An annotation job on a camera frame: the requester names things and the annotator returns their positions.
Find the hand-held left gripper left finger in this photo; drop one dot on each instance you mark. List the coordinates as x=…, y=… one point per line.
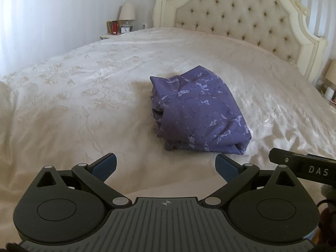
x=105, y=168

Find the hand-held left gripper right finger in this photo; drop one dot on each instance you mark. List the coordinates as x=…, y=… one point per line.
x=224, y=168

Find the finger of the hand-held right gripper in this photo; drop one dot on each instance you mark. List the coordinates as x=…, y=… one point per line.
x=281, y=157

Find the purple patterned hooded jacket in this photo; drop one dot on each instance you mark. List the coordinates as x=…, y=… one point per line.
x=199, y=110

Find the person's right forearm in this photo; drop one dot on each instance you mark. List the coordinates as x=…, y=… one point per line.
x=330, y=223

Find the white floral bedspread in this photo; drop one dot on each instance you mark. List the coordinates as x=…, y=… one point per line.
x=78, y=97

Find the small white jar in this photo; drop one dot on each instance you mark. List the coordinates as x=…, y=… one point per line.
x=329, y=93

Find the beige shade table lamp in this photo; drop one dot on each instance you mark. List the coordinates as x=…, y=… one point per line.
x=332, y=72

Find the white nightstand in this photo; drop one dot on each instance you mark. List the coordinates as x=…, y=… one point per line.
x=106, y=36

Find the small alarm clock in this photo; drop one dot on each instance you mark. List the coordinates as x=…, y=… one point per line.
x=125, y=29

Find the red bottle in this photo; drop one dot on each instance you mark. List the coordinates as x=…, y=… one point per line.
x=115, y=27

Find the cream tufted headboard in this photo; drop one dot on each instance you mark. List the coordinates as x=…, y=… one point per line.
x=236, y=8

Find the white shade table lamp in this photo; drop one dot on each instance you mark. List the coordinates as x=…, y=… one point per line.
x=127, y=10

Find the wooden picture frame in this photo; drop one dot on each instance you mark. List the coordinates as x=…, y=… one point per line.
x=109, y=26

